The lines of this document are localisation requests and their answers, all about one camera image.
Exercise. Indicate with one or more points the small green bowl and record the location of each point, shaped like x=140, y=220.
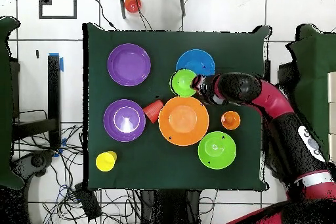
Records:
x=182, y=83

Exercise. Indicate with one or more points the blue bowl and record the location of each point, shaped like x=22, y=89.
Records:
x=195, y=59

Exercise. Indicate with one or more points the large orange bowl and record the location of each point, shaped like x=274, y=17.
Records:
x=183, y=129

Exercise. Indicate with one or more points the red cup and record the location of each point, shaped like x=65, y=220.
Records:
x=153, y=111

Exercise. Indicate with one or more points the purple bowl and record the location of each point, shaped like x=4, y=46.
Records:
x=109, y=120
x=129, y=53

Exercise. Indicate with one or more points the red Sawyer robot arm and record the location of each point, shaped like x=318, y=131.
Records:
x=273, y=103

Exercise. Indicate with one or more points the orange cup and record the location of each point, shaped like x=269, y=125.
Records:
x=231, y=121

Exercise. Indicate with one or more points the large green bowl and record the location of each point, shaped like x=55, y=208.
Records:
x=225, y=155

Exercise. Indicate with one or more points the small orange bowl on floor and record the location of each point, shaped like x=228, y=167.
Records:
x=132, y=3

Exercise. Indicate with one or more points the dark green tablecloth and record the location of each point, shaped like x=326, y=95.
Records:
x=131, y=168

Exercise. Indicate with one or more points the neighbouring green table cloth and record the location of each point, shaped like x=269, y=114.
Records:
x=315, y=63
x=5, y=103

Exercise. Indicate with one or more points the yellow cup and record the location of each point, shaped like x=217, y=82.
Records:
x=104, y=162

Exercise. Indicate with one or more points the white boxes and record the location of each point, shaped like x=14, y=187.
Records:
x=332, y=103

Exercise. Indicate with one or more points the black box on floor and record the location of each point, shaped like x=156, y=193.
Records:
x=89, y=203

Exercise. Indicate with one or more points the grey black machine base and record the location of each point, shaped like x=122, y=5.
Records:
x=34, y=161

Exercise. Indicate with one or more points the grey camera stand legs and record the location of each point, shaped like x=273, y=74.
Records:
x=122, y=3

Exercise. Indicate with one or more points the black post stand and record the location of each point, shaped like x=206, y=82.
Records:
x=54, y=90

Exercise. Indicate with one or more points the black square frame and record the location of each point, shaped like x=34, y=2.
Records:
x=74, y=3

